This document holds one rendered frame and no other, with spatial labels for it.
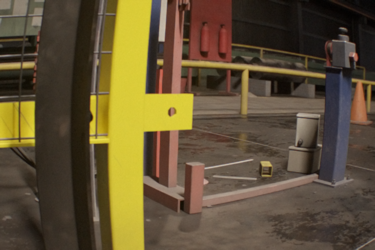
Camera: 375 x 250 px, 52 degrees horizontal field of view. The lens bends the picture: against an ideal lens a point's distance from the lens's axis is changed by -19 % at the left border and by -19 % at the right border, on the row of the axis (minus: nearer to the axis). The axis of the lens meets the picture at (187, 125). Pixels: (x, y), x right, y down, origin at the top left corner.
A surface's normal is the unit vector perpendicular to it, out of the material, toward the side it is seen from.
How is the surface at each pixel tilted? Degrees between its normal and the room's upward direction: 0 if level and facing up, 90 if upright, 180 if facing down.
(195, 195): 90
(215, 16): 90
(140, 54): 90
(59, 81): 90
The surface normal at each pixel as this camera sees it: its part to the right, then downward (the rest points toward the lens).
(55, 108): 0.56, 0.13
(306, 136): -0.33, 0.11
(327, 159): -0.83, 0.04
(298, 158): -0.56, 0.08
